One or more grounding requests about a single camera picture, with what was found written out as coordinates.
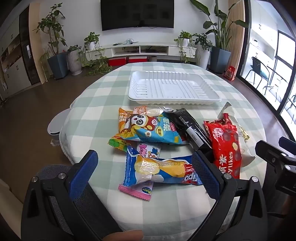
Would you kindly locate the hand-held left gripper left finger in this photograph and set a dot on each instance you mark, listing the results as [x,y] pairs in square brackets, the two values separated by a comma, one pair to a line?
[83,176]

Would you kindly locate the pink cartoon snack packet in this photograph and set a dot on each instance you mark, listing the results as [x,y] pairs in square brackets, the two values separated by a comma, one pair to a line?
[148,149]

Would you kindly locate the clear packet with white sweet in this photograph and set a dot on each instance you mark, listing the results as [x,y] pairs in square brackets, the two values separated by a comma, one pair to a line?
[153,110]

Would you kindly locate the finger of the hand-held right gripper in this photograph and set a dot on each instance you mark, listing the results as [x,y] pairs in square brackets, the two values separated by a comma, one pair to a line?
[268,151]
[288,142]

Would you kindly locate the white wall cupboard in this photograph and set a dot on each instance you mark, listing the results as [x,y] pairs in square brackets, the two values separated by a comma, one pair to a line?
[263,34]

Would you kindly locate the black wall television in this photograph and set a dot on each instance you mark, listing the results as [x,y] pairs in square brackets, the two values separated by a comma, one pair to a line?
[136,14]

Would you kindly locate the white grey snack bag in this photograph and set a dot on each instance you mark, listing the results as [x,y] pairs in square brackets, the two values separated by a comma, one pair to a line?
[247,153]

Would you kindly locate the white television console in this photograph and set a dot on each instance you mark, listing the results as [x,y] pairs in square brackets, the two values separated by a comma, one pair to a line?
[157,46]

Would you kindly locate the red printed bag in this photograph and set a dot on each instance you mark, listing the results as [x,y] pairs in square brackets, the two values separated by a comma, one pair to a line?
[230,73]

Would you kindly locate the gold snack packet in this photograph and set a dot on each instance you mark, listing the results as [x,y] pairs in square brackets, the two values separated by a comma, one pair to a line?
[244,134]

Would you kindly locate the orange snack packet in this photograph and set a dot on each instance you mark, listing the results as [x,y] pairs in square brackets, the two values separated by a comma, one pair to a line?
[122,122]

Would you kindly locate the blue panda snack packet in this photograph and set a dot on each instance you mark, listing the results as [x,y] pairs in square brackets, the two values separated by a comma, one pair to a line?
[157,132]

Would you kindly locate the white plastic tray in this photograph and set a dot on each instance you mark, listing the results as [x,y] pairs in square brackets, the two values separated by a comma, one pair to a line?
[173,88]

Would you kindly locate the red snack packet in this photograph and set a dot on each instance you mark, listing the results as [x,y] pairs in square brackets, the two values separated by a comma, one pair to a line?
[225,148]

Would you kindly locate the black snack packet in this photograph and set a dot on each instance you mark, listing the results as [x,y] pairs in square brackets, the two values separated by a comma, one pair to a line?
[185,122]

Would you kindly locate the red storage box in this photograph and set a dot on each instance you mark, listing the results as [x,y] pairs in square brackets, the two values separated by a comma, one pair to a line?
[137,59]
[117,61]

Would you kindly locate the tall plant in blue pot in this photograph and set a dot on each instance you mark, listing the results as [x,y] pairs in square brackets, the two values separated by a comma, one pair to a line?
[56,64]

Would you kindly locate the plant in tall white pot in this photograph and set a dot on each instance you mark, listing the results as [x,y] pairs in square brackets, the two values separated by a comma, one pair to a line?
[203,58]

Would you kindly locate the black metal chair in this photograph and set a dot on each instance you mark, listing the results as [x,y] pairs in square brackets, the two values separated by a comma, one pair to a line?
[291,102]
[256,67]

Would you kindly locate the trailing pothos in white pot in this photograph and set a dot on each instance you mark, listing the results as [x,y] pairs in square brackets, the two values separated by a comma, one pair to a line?
[91,45]
[185,41]

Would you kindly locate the white plastic stool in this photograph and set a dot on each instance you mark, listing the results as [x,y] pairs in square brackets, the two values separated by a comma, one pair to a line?
[54,129]

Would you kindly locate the black metal side table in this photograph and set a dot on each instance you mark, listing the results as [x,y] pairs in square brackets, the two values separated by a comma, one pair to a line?
[275,76]

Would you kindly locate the small grey flower pot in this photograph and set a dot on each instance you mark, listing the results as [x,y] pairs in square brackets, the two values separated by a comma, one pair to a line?
[153,58]

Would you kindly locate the black framed glass door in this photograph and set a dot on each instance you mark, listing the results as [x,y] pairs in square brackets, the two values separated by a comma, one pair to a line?
[246,34]

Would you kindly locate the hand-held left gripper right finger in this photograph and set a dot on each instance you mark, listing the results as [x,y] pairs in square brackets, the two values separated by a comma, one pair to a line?
[205,176]

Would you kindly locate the beige curtain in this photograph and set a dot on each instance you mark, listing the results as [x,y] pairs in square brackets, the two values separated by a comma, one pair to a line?
[237,41]

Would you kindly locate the plant in white ribbed pot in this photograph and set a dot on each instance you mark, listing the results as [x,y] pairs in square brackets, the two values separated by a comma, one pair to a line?
[74,62]

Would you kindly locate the large-leaf plant in grey pot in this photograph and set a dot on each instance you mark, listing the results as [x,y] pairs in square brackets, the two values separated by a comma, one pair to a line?
[220,60]

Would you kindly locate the blue yellow cake packet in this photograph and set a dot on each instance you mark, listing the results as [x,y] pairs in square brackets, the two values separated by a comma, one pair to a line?
[161,169]

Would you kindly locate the person's left hand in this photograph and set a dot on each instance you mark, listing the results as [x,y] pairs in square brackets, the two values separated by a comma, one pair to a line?
[124,236]

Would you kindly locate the wooden wall cabinet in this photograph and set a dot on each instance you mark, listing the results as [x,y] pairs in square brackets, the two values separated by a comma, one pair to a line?
[13,58]

